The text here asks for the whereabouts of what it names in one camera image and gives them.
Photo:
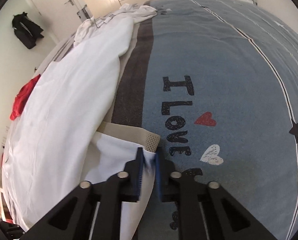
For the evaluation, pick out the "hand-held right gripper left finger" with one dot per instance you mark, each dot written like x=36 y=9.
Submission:
x=139 y=175

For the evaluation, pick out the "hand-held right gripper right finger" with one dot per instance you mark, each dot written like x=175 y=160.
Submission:
x=159 y=177

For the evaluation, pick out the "plain white sweatshirt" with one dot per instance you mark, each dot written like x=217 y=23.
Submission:
x=64 y=105

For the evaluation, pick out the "red shirt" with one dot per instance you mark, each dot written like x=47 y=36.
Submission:
x=24 y=97

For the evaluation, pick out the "silver suitcase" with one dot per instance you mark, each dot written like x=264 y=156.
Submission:
x=85 y=12

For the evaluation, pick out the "black jacket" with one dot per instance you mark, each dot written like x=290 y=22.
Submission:
x=26 y=30

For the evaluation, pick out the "white door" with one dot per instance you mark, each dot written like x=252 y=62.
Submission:
x=54 y=2

